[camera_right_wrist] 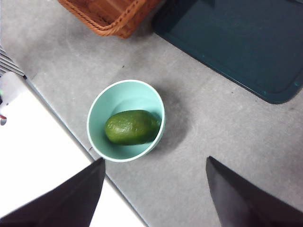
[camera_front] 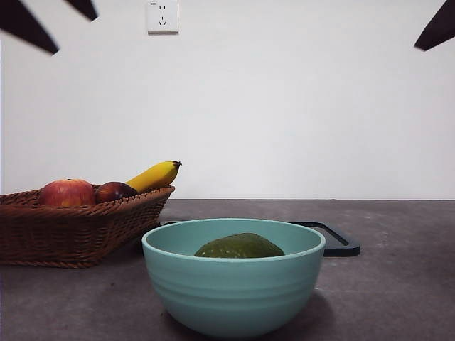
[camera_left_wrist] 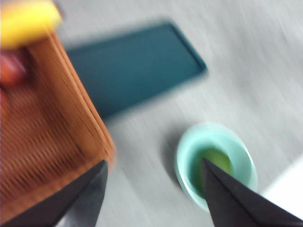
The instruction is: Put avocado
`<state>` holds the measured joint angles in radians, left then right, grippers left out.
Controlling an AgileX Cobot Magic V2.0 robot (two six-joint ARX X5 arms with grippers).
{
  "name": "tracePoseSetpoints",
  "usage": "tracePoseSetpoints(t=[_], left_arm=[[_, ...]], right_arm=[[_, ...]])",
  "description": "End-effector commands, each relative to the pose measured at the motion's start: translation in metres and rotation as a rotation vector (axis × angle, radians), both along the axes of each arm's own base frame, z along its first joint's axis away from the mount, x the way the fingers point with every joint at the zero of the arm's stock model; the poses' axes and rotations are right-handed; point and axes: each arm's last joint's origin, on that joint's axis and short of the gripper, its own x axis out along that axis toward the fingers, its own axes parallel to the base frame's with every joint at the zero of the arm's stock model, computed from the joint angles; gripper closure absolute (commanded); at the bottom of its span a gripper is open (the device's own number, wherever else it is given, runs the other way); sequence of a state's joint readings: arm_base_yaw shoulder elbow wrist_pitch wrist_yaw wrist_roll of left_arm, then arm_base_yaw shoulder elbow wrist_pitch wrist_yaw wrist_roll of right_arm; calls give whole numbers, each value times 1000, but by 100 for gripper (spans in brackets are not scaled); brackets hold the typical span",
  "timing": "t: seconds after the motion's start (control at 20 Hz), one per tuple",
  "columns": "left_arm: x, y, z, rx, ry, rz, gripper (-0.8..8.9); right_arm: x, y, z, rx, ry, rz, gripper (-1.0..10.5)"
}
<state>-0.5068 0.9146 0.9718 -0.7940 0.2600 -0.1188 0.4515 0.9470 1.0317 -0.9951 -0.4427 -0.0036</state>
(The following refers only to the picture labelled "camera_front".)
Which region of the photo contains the green avocado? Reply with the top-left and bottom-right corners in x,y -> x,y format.
193,232 -> 286,259

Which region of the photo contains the teal bowl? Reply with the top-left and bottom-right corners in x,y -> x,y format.
141,217 -> 326,339

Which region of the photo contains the red apple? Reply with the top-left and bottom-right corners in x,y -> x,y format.
38,178 -> 97,208

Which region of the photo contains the yellow banana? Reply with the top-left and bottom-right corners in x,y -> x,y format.
124,160 -> 183,195

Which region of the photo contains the dark red plum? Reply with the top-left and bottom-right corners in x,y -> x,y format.
95,181 -> 139,205

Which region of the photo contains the brown wicker basket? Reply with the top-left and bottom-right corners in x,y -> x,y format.
0,184 -> 176,269

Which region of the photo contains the black tray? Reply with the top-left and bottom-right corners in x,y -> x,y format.
133,220 -> 361,258

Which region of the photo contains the white wall socket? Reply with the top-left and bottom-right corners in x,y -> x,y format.
147,0 -> 179,36

